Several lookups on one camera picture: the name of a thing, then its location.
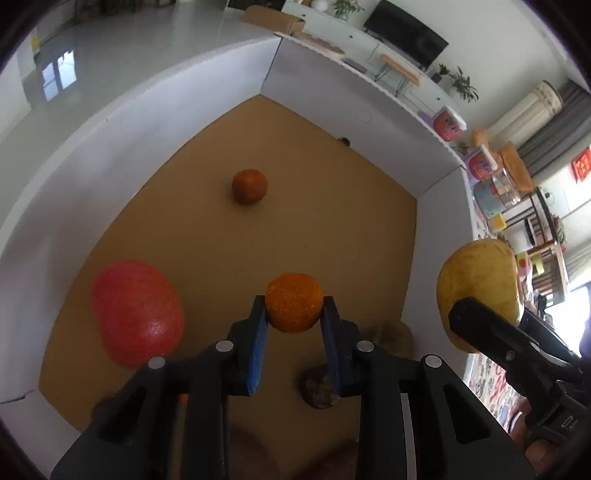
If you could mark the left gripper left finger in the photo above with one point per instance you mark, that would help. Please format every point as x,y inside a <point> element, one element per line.
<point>131,437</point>

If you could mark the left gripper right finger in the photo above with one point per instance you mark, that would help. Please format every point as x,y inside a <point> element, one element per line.
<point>417,416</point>

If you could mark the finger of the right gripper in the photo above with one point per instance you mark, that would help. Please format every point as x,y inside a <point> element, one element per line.
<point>488,332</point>

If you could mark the brown-green round fruit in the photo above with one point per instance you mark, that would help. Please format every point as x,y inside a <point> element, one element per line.
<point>397,338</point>

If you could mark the yellow apple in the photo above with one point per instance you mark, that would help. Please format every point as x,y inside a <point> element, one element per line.
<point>485,270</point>

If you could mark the large red apple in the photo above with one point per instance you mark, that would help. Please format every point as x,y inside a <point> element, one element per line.
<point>138,312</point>

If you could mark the orange tangerine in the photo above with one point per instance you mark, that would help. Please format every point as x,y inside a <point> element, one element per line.
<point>294,302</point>
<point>249,186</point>

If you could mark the wooden chair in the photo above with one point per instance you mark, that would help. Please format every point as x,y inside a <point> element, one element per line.
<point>533,213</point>

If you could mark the small yellow lid jar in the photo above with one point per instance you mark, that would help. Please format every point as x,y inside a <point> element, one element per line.
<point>497,223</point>

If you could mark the orange cushioned armchair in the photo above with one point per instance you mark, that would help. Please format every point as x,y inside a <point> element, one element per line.
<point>508,158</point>

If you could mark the clear glass jar gold lid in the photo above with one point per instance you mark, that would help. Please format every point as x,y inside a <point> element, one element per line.
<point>496,194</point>

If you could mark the right purple orange canister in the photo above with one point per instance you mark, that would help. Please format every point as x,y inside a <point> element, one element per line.
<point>480,163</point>

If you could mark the purple orange canister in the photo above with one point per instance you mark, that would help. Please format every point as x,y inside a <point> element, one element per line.
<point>480,163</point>
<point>448,124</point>

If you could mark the left purple orange canister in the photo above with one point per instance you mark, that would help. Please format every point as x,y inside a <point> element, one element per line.
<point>448,124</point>

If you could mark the white cardboard box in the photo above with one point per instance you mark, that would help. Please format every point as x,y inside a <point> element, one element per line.
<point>363,195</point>

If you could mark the potted green plant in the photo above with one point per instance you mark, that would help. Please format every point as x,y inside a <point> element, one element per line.
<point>462,84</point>

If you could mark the wooden side table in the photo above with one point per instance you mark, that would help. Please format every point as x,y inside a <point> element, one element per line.
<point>406,76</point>

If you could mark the black television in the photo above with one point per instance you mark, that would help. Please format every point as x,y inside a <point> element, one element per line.
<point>395,26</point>

